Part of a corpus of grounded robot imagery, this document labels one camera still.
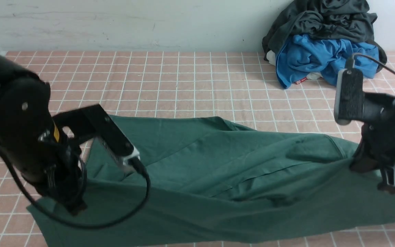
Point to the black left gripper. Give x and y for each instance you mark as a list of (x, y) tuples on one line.
[(60, 173)]

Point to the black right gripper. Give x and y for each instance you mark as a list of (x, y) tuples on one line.
[(376, 151)]

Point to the green long-sleeve top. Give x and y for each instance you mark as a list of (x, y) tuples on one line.
[(215, 180)]

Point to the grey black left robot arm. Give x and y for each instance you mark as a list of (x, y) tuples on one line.
[(24, 115)]

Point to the blue crumpled garment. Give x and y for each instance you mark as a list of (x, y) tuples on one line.
[(302, 55)]

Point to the dark grey crumpled garment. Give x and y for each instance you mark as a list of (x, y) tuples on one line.
[(323, 20)]

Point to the pink grid-pattern table cloth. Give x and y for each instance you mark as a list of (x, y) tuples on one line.
[(236, 86)]

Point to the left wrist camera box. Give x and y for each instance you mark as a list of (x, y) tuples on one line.
[(93, 122)]

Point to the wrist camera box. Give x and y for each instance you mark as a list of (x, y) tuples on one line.
[(93, 122), (351, 102)]

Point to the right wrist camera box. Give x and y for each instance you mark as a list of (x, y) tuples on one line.
[(351, 102)]

